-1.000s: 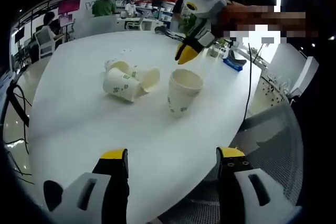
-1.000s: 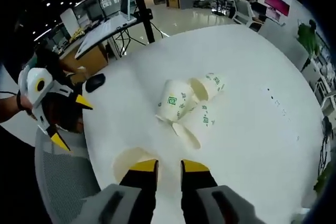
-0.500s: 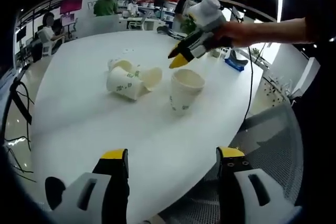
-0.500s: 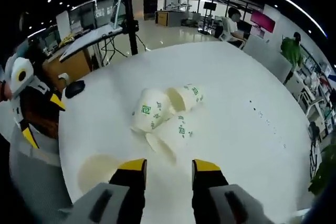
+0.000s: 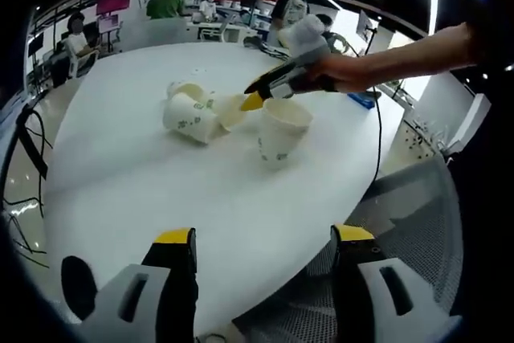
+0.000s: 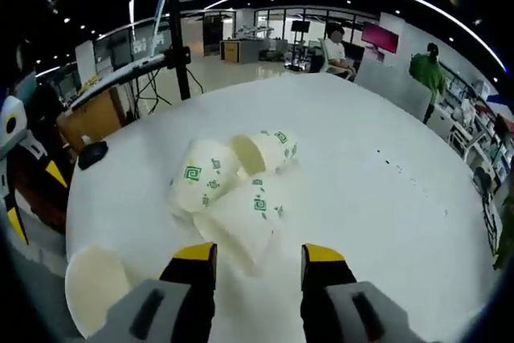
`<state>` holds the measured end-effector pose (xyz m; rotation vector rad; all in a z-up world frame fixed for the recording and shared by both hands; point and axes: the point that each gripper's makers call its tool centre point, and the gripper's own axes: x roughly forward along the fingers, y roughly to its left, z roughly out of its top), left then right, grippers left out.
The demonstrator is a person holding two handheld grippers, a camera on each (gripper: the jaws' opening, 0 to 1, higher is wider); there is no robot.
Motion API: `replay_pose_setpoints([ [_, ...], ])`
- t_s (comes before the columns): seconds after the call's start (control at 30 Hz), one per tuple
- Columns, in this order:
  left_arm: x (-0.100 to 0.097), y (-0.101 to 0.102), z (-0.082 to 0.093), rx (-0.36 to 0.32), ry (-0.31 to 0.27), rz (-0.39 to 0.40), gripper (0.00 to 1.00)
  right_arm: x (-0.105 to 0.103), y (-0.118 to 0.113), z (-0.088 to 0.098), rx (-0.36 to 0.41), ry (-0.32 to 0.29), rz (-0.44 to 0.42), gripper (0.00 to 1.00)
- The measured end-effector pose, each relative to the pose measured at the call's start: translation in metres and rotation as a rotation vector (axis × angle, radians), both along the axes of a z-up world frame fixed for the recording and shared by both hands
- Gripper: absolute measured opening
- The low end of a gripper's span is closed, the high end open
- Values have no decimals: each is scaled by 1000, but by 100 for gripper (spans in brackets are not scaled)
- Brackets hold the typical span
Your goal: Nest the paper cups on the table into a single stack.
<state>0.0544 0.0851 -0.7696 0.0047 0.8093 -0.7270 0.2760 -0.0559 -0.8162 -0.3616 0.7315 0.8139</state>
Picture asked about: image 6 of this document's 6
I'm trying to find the nested stack of paper cups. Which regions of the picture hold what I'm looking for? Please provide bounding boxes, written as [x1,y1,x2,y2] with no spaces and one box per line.
[64,243,137,339]

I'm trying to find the grey top side desk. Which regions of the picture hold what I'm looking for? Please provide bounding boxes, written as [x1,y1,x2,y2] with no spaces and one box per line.
[59,51,172,153]

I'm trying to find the black tripod stand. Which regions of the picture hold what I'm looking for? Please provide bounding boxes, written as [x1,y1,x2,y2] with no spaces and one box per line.
[162,0,193,102]

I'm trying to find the white table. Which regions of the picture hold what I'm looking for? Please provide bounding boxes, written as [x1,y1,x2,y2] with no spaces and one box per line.
[63,73,499,343]

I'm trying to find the curved computer monitor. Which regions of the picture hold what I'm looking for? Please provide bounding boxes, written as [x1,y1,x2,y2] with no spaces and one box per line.
[149,0,180,57]

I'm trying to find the pile of paper cups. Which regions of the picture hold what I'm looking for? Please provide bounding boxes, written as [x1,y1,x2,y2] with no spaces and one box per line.
[167,129,300,278]

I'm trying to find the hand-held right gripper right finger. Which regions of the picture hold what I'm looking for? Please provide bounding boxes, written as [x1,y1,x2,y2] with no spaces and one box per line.
[300,243,417,343]

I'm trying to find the grey partition panel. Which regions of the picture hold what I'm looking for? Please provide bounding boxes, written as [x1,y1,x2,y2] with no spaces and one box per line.
[354,59,433,121]

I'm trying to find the pink wall screen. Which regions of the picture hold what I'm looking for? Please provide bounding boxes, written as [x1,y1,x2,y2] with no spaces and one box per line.
[361,22,401,55]

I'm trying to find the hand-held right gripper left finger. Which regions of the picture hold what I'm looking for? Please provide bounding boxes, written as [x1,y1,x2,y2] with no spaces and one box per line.
[100,241,218,343]

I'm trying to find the black computer mouse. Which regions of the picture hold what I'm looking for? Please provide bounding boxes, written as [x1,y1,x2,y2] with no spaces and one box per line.
[77,141,109,170]

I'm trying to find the black television on stand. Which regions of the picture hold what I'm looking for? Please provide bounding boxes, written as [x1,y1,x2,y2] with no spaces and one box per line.
[290,20,312,73]

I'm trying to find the storage shelves with boxes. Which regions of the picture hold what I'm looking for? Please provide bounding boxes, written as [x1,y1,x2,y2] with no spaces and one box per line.
[437,73,514,183]

